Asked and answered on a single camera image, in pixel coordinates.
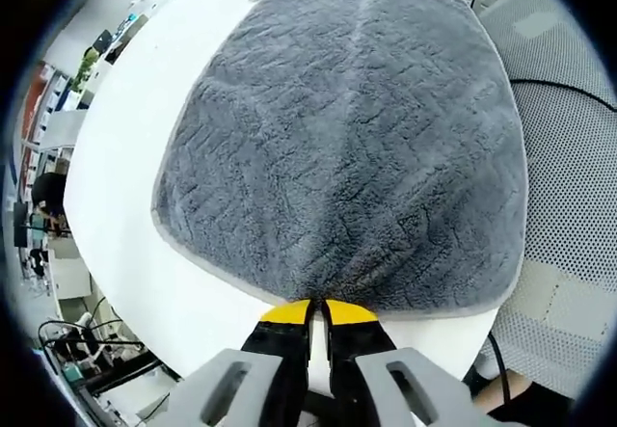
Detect grey towel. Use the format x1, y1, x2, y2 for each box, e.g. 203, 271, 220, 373
150, 0, 530, 323

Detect person's leg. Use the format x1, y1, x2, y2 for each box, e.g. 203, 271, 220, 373
474, 373, 536, 414

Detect grey mesh office chair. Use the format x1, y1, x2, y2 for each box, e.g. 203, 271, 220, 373
474, 0, 617, 395

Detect black monitor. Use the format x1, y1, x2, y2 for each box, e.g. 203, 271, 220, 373
13, 202, 30, 249

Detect black laptop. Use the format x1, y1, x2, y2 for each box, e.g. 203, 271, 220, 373
91, 29, 115, 55

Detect shelf with white boxes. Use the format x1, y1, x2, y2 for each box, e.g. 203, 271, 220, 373
18, 60, 82, 158

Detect small green plant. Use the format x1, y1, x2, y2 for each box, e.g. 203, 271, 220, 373
71, 48, 100, 92

